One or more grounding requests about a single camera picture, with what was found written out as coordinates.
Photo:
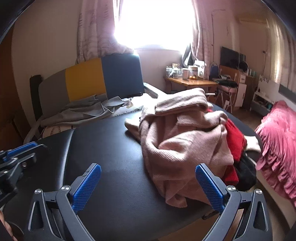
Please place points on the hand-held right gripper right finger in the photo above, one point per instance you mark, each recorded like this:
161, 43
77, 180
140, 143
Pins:
209, 190

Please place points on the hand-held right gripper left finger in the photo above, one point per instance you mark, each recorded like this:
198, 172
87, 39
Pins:
86, 187

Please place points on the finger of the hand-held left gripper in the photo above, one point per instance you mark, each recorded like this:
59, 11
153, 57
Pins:
25, 160
22, 149

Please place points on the pink knit sweater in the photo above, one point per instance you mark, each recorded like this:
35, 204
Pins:
185, 143

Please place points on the white fluffy sweater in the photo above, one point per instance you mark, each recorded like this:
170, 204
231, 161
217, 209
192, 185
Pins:
253, 143

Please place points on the black garment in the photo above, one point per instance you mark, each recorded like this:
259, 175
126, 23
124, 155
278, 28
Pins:
245, 171

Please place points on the beige printed pillow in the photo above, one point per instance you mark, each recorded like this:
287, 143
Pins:
57, 131

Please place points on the brown wooden cabinet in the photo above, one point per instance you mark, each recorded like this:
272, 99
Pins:
9, 104

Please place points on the red garment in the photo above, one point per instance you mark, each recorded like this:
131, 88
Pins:
234, 139

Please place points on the grey cloth garment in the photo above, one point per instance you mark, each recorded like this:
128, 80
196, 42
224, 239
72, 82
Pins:
81, 111

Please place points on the pink ruffled bedspread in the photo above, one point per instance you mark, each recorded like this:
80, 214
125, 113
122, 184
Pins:
277, 139

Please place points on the grey yellow blue sofa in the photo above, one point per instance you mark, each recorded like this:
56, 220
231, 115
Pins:
83, 78

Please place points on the white pillow with black lettering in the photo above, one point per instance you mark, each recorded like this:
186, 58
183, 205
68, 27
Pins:
143, 100

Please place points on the white low shelf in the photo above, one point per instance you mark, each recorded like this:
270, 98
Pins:
261, 99

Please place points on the wooden monitor cabinet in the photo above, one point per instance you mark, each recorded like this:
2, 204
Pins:
249, 92

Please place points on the wooden desk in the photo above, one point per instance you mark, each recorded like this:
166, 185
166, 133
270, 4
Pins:
185, 82

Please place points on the white folding chair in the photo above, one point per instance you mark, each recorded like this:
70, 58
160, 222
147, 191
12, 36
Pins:
214, 71

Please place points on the cluster of glass jars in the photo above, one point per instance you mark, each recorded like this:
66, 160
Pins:
192, 73

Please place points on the black flat screen monitor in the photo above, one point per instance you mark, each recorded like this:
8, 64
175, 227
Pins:
230, 56

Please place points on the dark hanging cloth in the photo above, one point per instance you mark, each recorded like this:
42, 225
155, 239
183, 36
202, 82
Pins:
187, 56

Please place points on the pink curtain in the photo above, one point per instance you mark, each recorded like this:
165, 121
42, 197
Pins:
97, 27
201, 34

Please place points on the pale yellow curtain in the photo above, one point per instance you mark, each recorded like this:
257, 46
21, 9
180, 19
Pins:
282, 58

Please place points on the bright window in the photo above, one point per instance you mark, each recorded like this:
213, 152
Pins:
155, 23

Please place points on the wall air conditioner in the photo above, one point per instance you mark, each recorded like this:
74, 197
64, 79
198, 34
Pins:
252, 20

